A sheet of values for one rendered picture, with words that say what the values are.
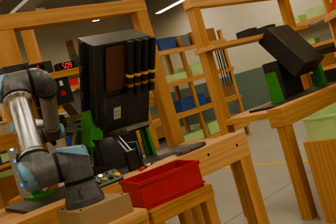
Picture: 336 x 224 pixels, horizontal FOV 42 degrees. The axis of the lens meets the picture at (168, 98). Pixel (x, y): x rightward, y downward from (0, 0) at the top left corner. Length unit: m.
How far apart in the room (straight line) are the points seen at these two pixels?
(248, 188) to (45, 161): 1.38
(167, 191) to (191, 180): 0.13
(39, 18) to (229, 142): 1.35
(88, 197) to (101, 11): 1.60
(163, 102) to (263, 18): 9.53
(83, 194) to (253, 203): 1.30
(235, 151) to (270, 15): 9.84
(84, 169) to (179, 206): 0.46
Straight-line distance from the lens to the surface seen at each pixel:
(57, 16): 2.85
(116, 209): 1.69
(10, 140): 2.70
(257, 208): 2.75
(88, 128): 2.38
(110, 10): 3.03
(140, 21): 3.13
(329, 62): 10.98
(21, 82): 1.91
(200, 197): 1.99
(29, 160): 1.71
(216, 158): 2.53
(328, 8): 5.97
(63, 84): 2.64
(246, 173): 2.69
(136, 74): 2.36
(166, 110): 3.09
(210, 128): 8.47
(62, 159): 1.70
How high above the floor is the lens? 1.24
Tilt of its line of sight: 1 degrees down
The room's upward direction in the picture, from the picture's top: 16 degrees counter-clockwise
